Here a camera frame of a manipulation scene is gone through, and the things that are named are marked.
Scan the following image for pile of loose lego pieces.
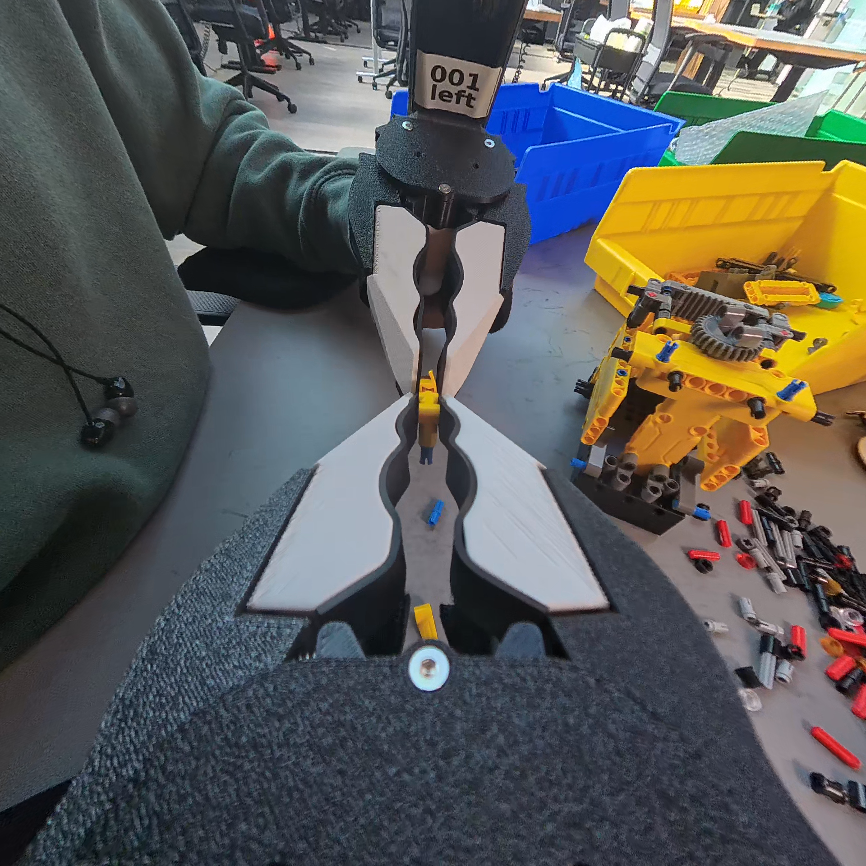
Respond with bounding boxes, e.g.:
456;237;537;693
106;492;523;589
734;450;866;721

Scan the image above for black office chair red accents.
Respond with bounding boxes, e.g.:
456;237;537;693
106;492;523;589
203;0;299;115

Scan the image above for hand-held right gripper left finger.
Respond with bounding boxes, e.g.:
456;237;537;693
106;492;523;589
245;394;415;617

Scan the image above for person's green sweatshirt torso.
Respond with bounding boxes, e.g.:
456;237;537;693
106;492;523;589
0;0;212;671

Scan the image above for yellow plastic bin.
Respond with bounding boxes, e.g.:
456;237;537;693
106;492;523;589
584;160;866;396

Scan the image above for yellow lego vehicle model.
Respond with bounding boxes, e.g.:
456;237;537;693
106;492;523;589
571;277;834;537

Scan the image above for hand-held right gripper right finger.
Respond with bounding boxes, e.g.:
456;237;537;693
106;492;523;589
440;394;612;617

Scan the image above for red lego axle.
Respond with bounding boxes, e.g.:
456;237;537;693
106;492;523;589
811;726;862;770

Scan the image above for heap of assorted lego parts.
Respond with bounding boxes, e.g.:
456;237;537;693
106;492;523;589
670;253;847;312

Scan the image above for person's left hand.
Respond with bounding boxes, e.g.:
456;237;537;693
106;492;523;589
421;230;453;319

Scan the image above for bubble wrap sheet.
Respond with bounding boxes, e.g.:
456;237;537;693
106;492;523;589
677;91;829;163

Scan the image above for black wired earbuds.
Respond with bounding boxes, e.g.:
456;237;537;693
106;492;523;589
0;304;139;449

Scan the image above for person's left forearm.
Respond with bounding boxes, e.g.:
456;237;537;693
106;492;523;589
162;71;361;272

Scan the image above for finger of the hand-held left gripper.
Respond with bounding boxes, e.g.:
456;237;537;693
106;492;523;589
365;203;434;399
433;220;508;399

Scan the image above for blue plastic bin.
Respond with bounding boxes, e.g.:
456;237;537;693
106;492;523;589
391;83;686;246

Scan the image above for black cart white bags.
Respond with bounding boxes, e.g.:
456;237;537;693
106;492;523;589
571;17;650;102

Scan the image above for green plastic bin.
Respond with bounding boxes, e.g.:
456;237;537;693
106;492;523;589
653;91;866;166

